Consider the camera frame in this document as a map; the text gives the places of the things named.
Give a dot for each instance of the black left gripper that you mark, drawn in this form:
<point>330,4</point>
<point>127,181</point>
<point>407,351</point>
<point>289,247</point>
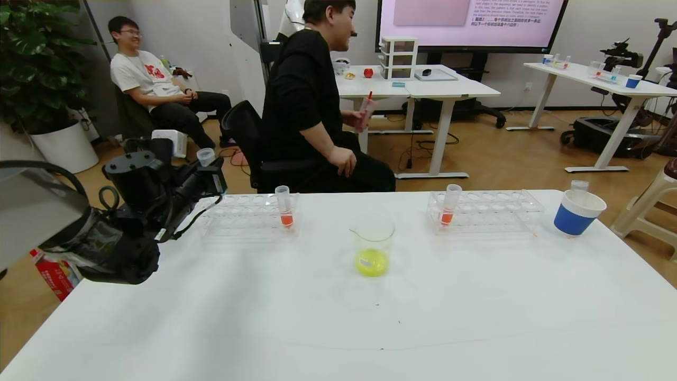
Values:
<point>218,179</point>

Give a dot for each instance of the blue pigment test tube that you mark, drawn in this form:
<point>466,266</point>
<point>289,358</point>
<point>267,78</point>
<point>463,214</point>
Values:
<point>206,157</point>

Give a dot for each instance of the plastic bubble tea cup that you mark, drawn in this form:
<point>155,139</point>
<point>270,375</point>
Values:
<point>365,114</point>

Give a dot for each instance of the yellow pigment test tube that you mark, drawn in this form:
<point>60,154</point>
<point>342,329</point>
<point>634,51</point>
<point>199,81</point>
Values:
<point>579,185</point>

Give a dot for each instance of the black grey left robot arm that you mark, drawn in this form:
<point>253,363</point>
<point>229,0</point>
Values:
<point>127,254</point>

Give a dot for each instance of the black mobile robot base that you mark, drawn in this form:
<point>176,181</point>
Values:
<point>597,135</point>

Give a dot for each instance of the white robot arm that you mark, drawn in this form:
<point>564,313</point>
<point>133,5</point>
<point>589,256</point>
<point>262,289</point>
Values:
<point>292,18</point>

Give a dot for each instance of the clear acrylic test tube rack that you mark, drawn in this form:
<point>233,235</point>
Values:
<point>254,217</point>
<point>492,211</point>

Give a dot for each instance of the orange pigment test tube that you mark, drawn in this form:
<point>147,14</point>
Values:
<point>286,217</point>
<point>447,216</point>

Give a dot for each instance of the clear glass beaker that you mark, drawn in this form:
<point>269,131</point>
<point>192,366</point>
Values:
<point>373,262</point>

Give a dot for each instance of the small clear tube rack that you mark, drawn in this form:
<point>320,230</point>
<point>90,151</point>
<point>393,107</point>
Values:
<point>603,78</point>

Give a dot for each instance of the folding chair with dark jacket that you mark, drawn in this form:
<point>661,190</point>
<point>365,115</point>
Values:
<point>132,119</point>

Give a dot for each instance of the man in black clothes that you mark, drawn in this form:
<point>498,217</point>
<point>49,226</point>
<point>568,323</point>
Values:
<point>301,90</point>

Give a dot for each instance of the man in white t-shirt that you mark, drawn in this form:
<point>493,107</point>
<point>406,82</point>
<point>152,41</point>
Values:
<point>143,74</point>

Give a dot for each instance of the white plant pot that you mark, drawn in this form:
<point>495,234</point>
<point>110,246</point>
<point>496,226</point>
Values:
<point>66,148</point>

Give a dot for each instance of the red shopping bag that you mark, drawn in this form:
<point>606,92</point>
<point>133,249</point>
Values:
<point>58,278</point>

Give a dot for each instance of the green potted plant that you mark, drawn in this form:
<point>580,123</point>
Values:
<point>37,63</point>

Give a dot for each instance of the clear drawer organiser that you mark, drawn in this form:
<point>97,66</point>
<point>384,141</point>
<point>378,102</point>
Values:
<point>399,58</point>

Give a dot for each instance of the grey tablet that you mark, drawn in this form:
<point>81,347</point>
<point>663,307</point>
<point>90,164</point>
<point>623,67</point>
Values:
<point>441,76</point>

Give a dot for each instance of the white double desk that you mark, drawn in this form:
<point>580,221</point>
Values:
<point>449,90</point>

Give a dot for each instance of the large display screen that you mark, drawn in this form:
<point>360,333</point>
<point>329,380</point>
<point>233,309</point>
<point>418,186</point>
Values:
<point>470,32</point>

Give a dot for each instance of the blue white paper cup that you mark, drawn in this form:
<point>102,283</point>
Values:
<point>574,222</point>

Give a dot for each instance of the black device on desk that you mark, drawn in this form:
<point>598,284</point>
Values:
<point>621,53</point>

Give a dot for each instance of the white single desk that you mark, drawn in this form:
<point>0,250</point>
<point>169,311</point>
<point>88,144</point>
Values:
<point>634,90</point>

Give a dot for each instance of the beige plastic stool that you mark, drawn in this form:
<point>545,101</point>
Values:
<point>650,211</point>

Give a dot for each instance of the black tripod stand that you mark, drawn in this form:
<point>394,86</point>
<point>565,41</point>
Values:
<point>664,24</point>

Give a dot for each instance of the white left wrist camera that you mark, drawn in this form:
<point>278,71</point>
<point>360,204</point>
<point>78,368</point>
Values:
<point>169,143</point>

